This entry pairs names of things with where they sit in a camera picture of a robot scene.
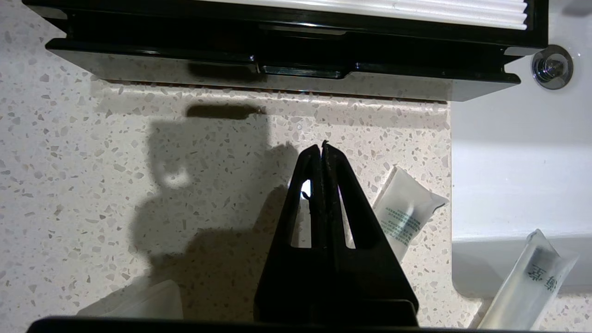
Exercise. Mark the black pull-out drawer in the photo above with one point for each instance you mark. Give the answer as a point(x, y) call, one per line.
point(416, 83)

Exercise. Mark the black glossy storage box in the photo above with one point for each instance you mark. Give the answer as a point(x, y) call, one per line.
point(536, 23)

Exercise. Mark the folded sachet with green label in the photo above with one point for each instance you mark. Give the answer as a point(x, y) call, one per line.
point(148, 303)

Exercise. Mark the long clear toothbrush packet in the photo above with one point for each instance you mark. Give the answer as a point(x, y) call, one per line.
point(407, 208)

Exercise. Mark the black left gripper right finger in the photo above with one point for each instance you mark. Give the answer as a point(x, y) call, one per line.
point(379, 286)

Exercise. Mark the white ceramic sink basin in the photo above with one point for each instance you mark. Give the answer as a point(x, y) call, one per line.
point(518, 175)

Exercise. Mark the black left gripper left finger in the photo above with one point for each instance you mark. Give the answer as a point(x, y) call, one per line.
point(277, 286)

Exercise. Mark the long packet with green label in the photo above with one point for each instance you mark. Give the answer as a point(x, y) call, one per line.
point(532, 282)

